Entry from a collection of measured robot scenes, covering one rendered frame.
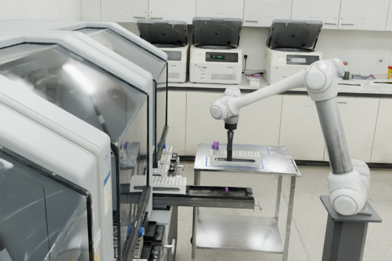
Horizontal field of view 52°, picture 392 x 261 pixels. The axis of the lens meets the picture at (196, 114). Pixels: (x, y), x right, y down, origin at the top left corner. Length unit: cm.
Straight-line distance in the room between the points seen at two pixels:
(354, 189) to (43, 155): 156
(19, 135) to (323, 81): 140
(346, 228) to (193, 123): 245
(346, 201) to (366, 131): 275
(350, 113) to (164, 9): 230
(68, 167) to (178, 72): 349
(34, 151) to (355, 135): 415
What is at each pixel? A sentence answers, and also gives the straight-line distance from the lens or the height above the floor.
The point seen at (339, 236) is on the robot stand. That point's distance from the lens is 240.
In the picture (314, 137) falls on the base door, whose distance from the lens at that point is 461.
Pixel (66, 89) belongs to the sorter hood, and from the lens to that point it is 127.
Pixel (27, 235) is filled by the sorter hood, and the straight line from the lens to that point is 69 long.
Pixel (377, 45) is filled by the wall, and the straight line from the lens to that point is 527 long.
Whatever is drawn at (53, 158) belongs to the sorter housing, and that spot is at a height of 147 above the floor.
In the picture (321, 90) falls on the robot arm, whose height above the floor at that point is 139.
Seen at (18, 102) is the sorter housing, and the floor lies 154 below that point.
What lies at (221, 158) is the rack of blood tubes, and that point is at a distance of 249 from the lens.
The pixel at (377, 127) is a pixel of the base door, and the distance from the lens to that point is 479.
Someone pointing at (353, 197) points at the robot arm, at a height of 90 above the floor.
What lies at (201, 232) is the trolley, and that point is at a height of 28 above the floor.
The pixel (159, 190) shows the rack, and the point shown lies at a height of 81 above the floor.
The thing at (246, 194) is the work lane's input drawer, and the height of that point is 80.
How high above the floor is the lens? 178
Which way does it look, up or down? 16 degrees down
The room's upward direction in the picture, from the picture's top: 2 degrees clockwise
